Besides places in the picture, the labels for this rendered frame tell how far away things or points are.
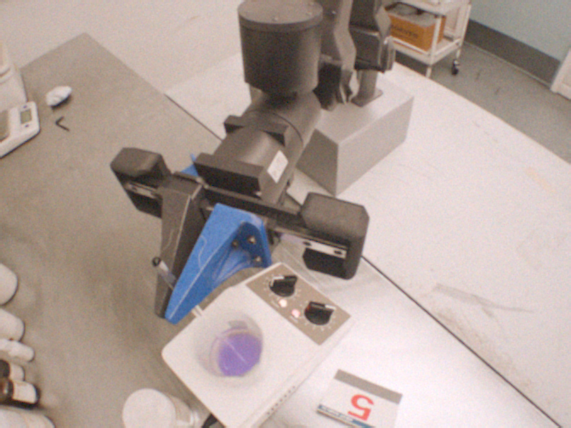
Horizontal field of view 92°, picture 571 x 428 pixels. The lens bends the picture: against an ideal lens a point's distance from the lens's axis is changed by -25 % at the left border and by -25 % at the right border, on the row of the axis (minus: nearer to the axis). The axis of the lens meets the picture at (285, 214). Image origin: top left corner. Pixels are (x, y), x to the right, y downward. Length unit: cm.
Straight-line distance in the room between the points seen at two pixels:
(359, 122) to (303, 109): 25
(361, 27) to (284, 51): 26
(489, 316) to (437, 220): 17
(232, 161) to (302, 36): 9
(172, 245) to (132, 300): 34
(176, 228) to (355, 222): 10
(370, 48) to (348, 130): 12
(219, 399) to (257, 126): 26
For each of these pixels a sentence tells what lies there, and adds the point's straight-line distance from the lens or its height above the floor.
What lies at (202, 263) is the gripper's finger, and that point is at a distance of 20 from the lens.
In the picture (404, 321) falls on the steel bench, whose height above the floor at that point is 90.
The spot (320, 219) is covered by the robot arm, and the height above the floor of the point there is 119.
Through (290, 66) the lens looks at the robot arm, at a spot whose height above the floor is 123.
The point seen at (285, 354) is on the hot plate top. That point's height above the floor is 99.
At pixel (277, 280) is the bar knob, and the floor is 97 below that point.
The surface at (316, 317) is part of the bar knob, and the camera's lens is 41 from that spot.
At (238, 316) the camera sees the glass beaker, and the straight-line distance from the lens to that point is 32.
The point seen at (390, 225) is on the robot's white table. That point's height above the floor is 90.
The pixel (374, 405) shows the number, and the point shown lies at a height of 92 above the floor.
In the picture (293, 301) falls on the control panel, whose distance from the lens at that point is 43.
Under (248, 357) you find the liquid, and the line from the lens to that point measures 34.
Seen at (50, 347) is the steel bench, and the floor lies 90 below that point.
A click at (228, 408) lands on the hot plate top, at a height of 99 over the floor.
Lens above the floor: 135
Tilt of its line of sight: 54 degrees down
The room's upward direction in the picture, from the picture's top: 7 degrees counter-clockwise
